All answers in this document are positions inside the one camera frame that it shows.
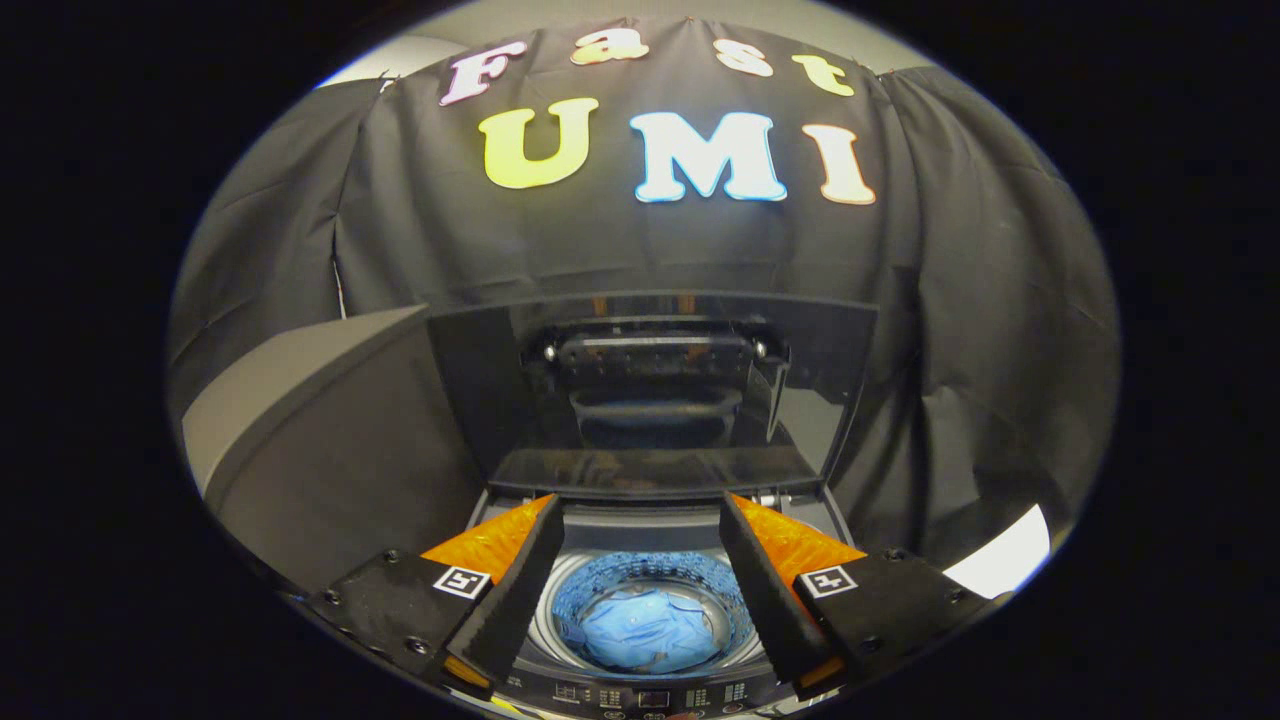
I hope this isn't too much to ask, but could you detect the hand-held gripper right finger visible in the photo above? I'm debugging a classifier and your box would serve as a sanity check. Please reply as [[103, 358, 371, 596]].
[[718, 492, 1011, 701]]

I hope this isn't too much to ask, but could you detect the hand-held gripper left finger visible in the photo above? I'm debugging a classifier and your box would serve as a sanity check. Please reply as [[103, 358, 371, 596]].
[[305, 493, 566, 696]]

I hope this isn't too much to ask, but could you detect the light blue polo shirt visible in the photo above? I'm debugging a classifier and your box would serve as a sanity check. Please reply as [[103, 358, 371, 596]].
[[575, 585, 736, 673]]

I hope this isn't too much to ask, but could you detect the dark washing machine lid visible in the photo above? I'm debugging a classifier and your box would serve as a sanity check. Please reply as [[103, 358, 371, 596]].
[[428, 290, 881, 501]]

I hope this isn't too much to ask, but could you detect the dark grey cabinet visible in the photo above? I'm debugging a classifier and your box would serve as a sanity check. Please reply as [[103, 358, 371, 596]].
[[180, 304, 491, 596]]

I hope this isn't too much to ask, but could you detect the white flat board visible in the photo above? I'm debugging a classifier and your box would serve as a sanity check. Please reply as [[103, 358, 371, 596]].
[[942, 503, 1053, 601]]

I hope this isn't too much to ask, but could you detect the black backdrop cloth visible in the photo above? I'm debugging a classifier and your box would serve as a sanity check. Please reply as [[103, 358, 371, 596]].
[[168, 15, 1121, 571]]

